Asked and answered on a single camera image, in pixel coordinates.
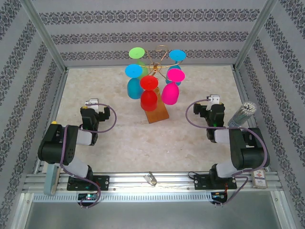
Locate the red wine glass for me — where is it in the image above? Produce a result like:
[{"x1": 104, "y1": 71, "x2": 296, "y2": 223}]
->
[{"x1": 140, "y1": 75, "x2": 159, "y2": 112}]

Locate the metal clip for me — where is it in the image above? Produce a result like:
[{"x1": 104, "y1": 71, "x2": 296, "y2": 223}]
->
[{"x1": 143, "y1": 171, "x2": 158, "y2": 186}]

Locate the left circuit board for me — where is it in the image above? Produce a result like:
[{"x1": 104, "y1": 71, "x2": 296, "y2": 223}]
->
[{"x1": 77, "y1": 193, "x2": 99, "y2": 201}]

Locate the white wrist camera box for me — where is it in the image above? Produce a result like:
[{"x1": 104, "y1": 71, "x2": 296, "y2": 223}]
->
[
  {"x1": 206, "y1": 94, "x2": 221, "y2": 111},
  {"x1": 84, "y1": 98, "x2": 100, "y2": 112}
]

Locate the playing card box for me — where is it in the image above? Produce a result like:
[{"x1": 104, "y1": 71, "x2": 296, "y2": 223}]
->
[{"x1": 250, "y1": 168, "x2": 268, "y2": 189}]

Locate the aluminium frame post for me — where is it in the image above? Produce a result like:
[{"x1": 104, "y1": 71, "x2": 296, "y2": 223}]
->
[
  {"x1": 19, "y1": 0, "x2": 69, "y2": 73},
  {"x1": 233, "y1": 0, "x2": 279, "y2": 71}
]

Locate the pink wine glass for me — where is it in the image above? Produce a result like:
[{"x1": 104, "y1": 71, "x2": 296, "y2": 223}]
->
[{"x1": 161, "y1": 68, "x2": 186, "y2": 105}]

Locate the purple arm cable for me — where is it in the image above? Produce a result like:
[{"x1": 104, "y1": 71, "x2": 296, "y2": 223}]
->
[
  {"x1": 186, "y1": 100, "x2": 269, "y2": 207},
  {"x1": 59, "y1": 102, "x2": 117, "y2": 209}
]

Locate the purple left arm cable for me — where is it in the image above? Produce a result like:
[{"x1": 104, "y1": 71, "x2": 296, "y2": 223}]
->
[{"x1": 59, "y1": 102, "x2": 117, "y2": 209}]

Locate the aluminium mounting rail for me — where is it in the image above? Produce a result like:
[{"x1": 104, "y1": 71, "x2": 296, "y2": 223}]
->
[{"x1": 22, "y1": 171, "x2": 285, "y2": 194}]

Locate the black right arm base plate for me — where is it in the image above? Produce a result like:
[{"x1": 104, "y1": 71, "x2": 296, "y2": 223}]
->
[{"x1": 193, "y1": 174, "x2": 238, "y2": 191}]

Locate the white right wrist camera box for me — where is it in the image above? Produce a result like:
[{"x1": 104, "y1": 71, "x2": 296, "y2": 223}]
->
[{"x1": 206, "y1": 94, "x2": 221, "y2": 111}]

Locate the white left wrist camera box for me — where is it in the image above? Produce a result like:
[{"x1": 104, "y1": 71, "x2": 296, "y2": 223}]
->
[{"x1": 84, "y1": 98, "x2": 100, "y2": 112}]

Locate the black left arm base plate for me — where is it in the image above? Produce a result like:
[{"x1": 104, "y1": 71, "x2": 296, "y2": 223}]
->
[{"x1": 67, "y1": 175, "x2": 110, "y2": 191}]

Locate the green wine glass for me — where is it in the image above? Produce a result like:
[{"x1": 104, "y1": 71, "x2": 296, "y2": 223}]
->
[{"x1": 129, "y1": 47, "x2": 150, "y2": 77}]

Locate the blue wine glass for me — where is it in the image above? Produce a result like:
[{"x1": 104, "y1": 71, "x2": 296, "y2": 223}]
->
[
  {"x1": 125, "y1": 63, "x2": 145, "y2": 100},
  {"x1": 165, "y1": 49, "x2": 186, "y2": 84}
]

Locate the clear jar of sticks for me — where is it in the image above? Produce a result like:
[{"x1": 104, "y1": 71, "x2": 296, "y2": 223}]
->
[{"x1": 227, "y1": 101, "x2": 257, "y2": 128}]

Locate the slotted grey cable duct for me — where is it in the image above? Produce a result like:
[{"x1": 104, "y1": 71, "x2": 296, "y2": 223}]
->
[{"x1": 32, "y1": 192, "x2": 213, "y2": 202}]

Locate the gold wire rack wooden base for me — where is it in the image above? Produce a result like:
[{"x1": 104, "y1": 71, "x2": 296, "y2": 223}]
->
[{"x1": 142, "y1": 45, "x2": 173, "y2": 124}]

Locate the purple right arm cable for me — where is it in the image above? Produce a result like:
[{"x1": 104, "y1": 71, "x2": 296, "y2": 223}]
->
[{"x1": 186, "y1": 100, "x2": 269, "y2": 207}]

